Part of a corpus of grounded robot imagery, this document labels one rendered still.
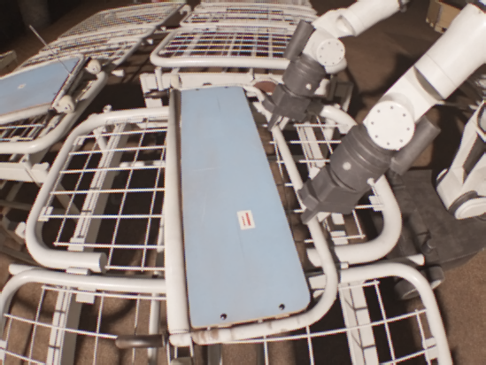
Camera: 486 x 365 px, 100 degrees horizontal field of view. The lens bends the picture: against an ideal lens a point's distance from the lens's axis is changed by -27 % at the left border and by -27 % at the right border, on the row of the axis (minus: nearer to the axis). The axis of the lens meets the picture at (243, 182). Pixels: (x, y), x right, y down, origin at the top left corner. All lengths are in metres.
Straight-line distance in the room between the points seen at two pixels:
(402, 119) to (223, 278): 0.35
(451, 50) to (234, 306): 0.47
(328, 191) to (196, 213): 0.24
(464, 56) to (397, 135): 0.14
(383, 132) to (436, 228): 0.84
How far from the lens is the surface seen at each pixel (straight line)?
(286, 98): 0.67
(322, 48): 0.59
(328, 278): 0.49
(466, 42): 0.40
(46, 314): 1.24
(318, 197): 0.47
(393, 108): 0.37
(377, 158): 0.42
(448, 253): 1.15
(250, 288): 0.45
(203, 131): 0.70
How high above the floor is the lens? 0.96
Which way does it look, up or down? 48 degrees down
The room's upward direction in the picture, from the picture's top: straight up
